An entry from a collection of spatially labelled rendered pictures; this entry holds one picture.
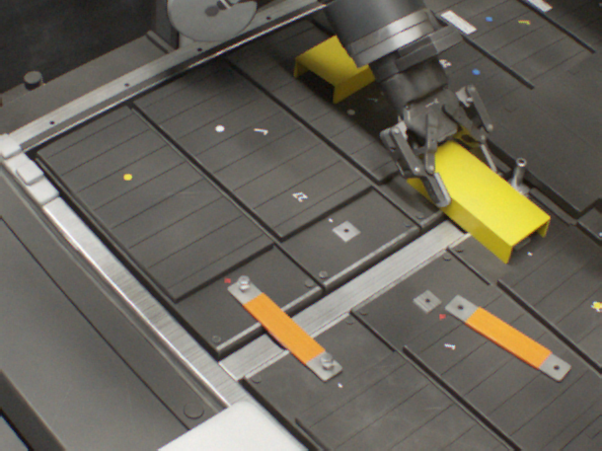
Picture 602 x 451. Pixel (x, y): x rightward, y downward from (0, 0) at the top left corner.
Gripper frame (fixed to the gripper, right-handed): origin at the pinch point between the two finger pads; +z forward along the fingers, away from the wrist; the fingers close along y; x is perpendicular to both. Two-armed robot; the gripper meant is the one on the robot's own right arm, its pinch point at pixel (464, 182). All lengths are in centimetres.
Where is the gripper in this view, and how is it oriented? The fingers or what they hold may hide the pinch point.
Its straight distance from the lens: 139.7
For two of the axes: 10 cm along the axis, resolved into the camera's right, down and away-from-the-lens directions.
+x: 4.8, -1.7, -8.6
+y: -7.5, 4.3, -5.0
